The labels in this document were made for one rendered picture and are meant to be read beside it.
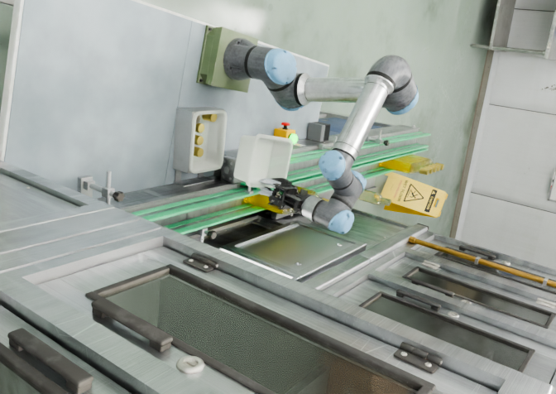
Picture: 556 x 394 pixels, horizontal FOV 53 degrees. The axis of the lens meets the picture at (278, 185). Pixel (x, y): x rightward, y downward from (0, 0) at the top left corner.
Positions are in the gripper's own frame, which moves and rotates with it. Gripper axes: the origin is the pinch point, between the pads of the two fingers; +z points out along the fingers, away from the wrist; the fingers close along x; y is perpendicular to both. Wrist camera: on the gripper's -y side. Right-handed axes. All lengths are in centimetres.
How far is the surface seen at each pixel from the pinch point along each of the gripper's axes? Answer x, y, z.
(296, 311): -6, 78, -65
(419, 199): 54, -358, 64
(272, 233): 24.7, -26.1, 6.8
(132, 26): -38, 33, 40
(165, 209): 14.6, 24.4, 17.5
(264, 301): -5, 80, -60
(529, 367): 19, -10, -94
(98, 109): -12, 42, 37
